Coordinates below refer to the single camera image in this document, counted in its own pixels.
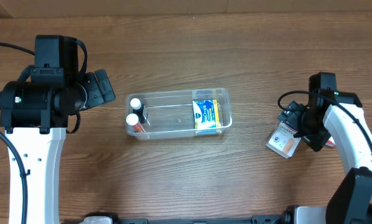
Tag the clear plastic container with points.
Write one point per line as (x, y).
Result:
(170, 113)

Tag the red small box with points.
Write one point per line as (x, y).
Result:
(330, 142)

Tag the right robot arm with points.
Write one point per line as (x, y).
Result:
(337, 115)

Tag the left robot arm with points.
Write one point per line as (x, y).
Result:
(34, 112)

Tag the orange tube white cap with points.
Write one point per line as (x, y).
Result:
(133, 121)

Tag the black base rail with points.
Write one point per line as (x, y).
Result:
(198, 221)

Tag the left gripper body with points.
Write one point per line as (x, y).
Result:
(92, 91)

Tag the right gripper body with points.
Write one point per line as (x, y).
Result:
(306, 130)

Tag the black tube white cap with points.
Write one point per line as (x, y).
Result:
(139, 109)

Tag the blue yellow VapoDrops box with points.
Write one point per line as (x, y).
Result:
(206, 114)

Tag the white Hansaplast plaster box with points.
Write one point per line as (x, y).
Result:
(282, 141)

